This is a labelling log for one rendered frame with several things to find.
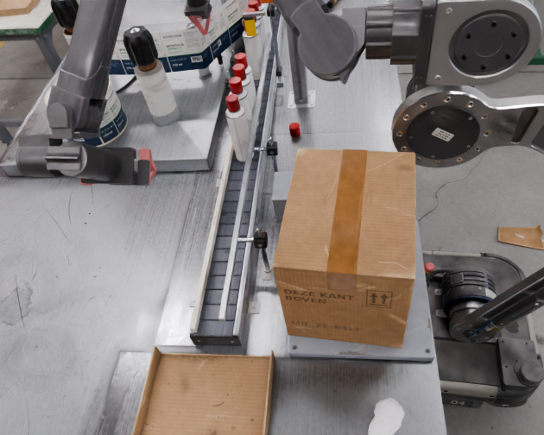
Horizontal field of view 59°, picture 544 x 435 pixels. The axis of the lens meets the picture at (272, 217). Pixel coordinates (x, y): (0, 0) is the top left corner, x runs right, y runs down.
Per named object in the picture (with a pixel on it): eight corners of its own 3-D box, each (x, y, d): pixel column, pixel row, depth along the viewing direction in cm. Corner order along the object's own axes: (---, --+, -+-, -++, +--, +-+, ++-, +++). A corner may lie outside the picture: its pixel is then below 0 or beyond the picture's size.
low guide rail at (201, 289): (249, 51, 169) (249, 46, 168) (253, 51, 169) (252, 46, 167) (191, 332, 102) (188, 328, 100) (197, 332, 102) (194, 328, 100)
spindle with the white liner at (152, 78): (156, 108, 157) (123, 22, 134) (182, 107, 156) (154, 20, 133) (149, 126, 151) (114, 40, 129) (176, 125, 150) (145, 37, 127)
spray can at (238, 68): (243, 120, 147) (230, 61, 132) (259, 119, 147) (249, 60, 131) (241, 131, 144) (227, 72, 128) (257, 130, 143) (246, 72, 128)
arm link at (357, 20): (378, 6, 61) (378, 15, 67) (300, 9, 64) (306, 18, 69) (375, 80, 63) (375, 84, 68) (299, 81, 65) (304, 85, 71)
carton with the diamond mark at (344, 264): (306, 226, 122) (297, 148, 101) (404, 233, 117) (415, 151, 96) (287, 336, 103) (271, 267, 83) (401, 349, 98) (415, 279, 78)
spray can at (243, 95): (240, 133, 144) (226, 74, 128) (257, 132, 143) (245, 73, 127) (237, 145, 140) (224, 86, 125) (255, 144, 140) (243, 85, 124)
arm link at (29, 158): (66, 101, 72) (98, 103, 80) (0, 102, 74) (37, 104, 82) (73, 180, 74) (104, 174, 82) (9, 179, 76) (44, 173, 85)
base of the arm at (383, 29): (424, 87, 66) (436, 2, 57) (364, 88, 67) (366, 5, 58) (422, 52, 71) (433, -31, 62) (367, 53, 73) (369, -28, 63)
